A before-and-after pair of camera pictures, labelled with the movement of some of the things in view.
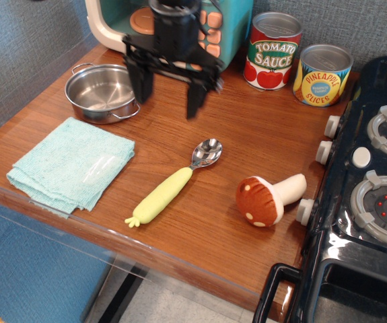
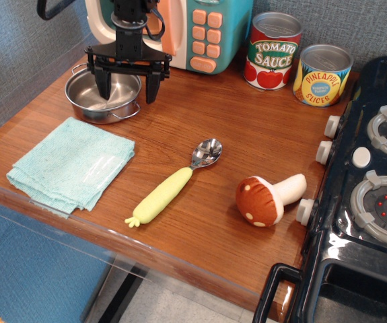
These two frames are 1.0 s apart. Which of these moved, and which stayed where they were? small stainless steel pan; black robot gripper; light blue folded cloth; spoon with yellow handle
Moved: black robot gripper
Stayed: small stainless steel pan; spoon with yellow handle; light blue folded cloth
